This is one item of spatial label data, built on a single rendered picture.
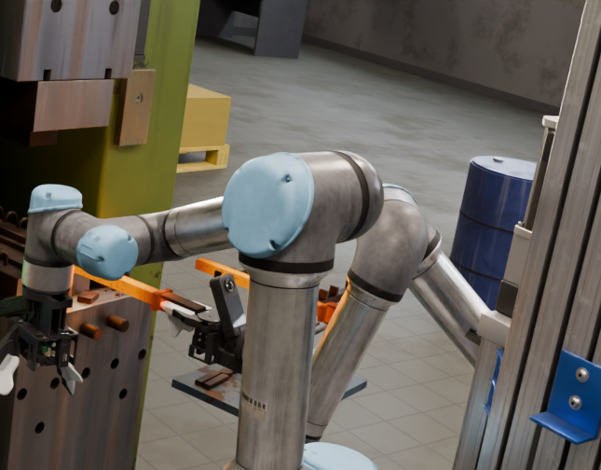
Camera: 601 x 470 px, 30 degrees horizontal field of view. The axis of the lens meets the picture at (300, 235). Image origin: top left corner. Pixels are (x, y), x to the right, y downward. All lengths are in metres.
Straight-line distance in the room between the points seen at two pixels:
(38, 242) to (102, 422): 0.85
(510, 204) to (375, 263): 3.56
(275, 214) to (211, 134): 6.27
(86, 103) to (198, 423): 1.94
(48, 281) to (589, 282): 0.78
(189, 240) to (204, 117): 5.85
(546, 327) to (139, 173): 1.37
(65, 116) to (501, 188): 3.36
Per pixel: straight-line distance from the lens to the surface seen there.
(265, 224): 1.26
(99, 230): 1.57
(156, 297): 2.08
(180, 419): 3.93
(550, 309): 1.41
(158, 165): 2.62
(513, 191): 5.23
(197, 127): 7.40
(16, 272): 2.22
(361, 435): 4.04
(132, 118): 2.48
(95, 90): 2.20
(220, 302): 1.98
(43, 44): 2.08
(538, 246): 1.41
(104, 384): 2.40
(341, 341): 1.75
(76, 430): 2.39
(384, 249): 1.71
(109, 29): 2.19
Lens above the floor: 1.73
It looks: 16 degrees down
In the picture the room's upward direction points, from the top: 10 degrees clockwise
